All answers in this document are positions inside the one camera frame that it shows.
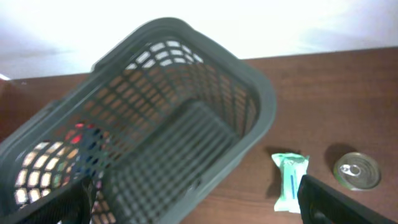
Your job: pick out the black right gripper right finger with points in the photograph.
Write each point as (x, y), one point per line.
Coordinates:
(321, 204)

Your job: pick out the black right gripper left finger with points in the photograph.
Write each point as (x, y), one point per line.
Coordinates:
(71, 203)

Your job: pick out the blue cardboard food box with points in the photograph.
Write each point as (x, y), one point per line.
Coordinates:
(88, 140)

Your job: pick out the grey plastic mesh basket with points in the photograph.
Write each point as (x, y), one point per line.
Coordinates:
(178, 111)

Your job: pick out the green white tissue pack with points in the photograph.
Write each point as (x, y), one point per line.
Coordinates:
(292, 168)

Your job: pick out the tin can with pull tab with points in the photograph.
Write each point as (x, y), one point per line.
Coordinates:
(357, 171)

